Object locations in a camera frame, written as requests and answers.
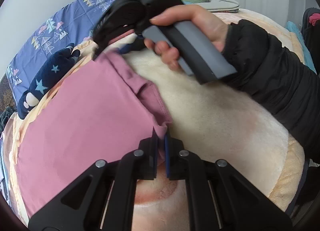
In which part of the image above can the black sleeved right forearm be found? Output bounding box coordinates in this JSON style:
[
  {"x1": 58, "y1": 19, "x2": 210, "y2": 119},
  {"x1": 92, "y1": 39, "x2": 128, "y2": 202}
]
[{"x1": 222, "y1": 20, "x2": 319, "y2": 162}]

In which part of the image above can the right hand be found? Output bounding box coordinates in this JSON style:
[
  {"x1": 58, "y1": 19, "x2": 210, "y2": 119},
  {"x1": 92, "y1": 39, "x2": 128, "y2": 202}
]
[{"x1": 144, "y1": 5, "x2": 228, "y2": 71}]

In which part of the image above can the grey folded garment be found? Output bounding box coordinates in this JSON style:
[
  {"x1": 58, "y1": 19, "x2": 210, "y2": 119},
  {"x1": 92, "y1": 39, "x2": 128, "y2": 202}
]
[{"x1": 194, "y1": 0, "x2": 240, "y2": 13}]

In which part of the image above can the navy star fleece garment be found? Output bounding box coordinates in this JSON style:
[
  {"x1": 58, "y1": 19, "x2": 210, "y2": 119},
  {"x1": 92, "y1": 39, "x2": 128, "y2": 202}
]
[{"x1": 17, "y1": 43, "x2": 80, "y2": 119}]

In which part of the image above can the cream printed fleece blanket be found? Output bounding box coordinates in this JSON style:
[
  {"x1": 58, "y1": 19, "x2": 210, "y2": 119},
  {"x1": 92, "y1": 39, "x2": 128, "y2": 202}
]
[{"x1": 0, "y1": 9, "x2": 308, "y2": 231}]

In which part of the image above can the dark bag with pink item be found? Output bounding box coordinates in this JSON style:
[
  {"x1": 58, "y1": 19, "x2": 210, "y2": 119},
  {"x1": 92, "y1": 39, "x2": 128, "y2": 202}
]
[{"x1": 301, "y1": 8, "x2": 320, "y2": 74}]

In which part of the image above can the blue tree-print pillow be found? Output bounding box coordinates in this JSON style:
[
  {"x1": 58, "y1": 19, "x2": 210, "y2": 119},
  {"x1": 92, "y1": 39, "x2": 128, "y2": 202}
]
[{"x1": 6, "y1": 0, "x2": 115, "y2": 102}]

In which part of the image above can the pink garment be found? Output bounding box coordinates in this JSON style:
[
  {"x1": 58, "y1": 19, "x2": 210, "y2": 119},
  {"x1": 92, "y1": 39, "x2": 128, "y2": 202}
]
[{"x1": 15, "y1": 50, "x2": 172, "y2": 216}]

